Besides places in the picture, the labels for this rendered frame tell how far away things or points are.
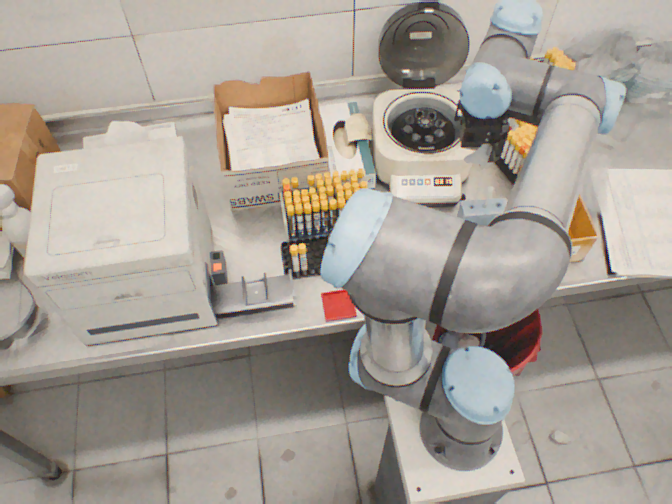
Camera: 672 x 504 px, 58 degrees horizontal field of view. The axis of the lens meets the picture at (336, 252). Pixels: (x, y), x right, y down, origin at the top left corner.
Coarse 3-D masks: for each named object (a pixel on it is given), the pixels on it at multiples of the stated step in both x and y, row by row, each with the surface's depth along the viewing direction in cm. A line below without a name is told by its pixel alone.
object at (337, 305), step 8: (328, 296) 133; (336, 296) 133; (344, 296) 133; (328, 304) 132; (336, 304) 132; (344, 304) 132; (352, 304) 132; (328, 312) 131; (336, 312) 131; (344, 312) 131; (352, 312) 131; (328, 320) 130
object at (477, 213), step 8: (464, 200) 135; (472, 200) 135; (480, 200) 135; (488, 200) 135; (496, 200) 135; (504, 200) 135; (464, 208) 134; (472, 208) 134; (480, 208) 134; (488, 208) 134; (496, 208) 134; (456, 216) 140; (464, 216) 133; (472, 216) 133; (480, 216) 134; (488, 216) 134; (480, 224) 136
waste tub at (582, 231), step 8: (576, 208) 137; (584, 208) 134; (576, 216) 138; (584, 216) 134; (576, 224) 138; (584, 224) 135; (592, 224) 131; (568, 232) 141; (576, 232) 139; (584, 232) 135; (592, 232) 132; (576, 240) 129; (584, 240) 130; (592, 240) 131; (576, 248) 132; (584, 248) 133; (576, 256) 136; (584, 256) 136
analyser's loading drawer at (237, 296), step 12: (264, 276) 128; (276, 276) 132; (288, 276) 132; (216, 288) 130; (228, 288) 130; (240, 288) 130; (252, 288) 130; (264, 288) 130; (276, 288) 130; (288, 288) 130; (216, 300) 129; (228, 300) 129; (240, 300) 129; (252, 300) 129; (264, 300) 127; (276, 300) 129; (288, 300) 129; (216, 312) 127
